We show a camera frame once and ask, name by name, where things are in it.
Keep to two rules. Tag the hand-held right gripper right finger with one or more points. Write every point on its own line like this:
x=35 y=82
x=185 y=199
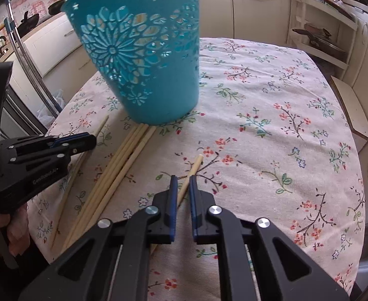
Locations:
x=192 y=213

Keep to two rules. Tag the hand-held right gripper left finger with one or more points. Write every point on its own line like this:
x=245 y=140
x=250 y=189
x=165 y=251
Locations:
x=172 y=213

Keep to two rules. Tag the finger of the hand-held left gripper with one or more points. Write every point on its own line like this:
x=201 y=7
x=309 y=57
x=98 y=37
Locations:
x=71 y=138
x=61 y=153

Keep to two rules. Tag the single bamboo chopstick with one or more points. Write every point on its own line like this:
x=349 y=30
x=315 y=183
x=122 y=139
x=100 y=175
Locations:
x=71 y=188
x=194 y=169

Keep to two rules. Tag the bundle of bamboo chopsticks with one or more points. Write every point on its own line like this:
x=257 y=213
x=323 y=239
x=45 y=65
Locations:
x=116 y=169

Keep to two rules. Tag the teal perforated plastic basket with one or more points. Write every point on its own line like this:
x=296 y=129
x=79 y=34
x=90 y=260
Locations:
x=159 y=78

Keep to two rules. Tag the person's left hand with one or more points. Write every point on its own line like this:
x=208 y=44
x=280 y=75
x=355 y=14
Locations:
x=19 y=225

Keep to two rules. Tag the clear plastic bag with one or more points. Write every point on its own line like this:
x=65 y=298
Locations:
x=50 y=106

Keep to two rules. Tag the floral tablecloth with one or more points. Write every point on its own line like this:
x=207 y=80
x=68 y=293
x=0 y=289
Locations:
x=265 y=163

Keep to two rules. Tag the cream drawer cabinet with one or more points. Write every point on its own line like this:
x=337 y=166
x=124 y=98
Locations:
x=52 y=50

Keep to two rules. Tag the black pot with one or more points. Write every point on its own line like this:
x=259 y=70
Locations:
x=29 y=25

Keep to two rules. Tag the black wok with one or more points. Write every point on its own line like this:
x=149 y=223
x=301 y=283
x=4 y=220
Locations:
x=57 y=6

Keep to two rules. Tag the black frying pan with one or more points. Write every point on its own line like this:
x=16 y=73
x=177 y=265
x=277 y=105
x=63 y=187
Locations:
x=325 y=45

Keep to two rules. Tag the white trolley cart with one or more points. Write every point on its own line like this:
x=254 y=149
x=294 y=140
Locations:
x=325 y=9

